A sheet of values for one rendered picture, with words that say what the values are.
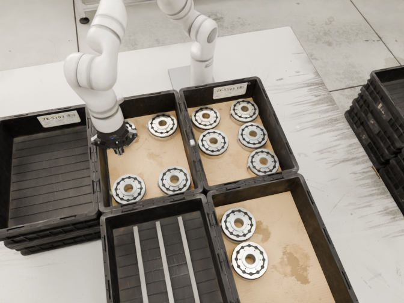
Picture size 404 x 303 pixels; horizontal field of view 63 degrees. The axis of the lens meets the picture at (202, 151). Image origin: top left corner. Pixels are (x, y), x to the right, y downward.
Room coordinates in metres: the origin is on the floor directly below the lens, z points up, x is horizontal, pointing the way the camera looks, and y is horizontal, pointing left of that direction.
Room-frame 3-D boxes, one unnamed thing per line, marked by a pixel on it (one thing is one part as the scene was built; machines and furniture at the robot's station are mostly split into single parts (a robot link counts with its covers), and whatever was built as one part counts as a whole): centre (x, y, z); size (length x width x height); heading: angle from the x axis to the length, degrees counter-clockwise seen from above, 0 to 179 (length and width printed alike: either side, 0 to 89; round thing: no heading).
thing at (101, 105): (0.48, 0.25, 1.25); 0.09 x 0.07 x 0.15; 80
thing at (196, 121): (0.71, -0.01, 0.86); 0.10 x 0.10 x 0.01
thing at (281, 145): (0.62, -0.10, 0.87); 0.40 x 0.30 x 0.11; 16
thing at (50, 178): (0.45, 0.47, 0.87); 0.40 x 0.30 x 0.11; 16
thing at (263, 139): (0.64, -0.17, 0.86); 0.10 x 0.10 x 0.01
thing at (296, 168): (0.62, -0.10, 0.92); 0.40 x 0.30 x 0.02; 16
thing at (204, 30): (0.98, 0.02, 0.97); 0.09 x 0.09 x 0.17; 54
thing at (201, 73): (0.98, 0.02, 0.81); 0.09 x 0.09 x 0.17; 24
